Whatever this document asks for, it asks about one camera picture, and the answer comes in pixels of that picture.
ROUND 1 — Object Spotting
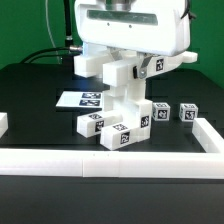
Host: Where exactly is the black hose upright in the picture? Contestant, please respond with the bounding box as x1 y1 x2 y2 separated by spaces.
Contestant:
63 0 73 47

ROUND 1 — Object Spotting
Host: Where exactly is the white block left edge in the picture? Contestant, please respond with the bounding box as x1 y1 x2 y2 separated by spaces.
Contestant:
0 112 8 135

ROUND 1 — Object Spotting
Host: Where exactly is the white chair seat part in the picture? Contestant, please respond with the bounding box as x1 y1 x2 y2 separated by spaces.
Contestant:
102 80 152 142

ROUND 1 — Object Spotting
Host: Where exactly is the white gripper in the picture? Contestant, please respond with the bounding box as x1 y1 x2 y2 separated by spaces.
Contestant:
74 0 190 79

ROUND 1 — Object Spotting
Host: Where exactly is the white U-shaped obstacle fence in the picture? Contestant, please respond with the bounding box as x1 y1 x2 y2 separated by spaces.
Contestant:
0 118 224 179

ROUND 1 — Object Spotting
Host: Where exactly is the black cable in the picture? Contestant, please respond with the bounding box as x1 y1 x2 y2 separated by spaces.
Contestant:
19 45 84 64

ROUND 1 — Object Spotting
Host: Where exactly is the white chair back frame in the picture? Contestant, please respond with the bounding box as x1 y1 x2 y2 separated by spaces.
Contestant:
74 50 198 87

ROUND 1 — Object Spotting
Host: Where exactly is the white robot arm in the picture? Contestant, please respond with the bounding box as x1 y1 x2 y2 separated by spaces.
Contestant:
74 0 190 79

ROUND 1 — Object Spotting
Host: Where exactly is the white sheet with markers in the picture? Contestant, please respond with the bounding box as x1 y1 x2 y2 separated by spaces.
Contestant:
56 91 102 108

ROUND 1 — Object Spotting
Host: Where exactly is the thin grey cable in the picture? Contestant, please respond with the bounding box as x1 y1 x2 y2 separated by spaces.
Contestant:
45 0 63 65

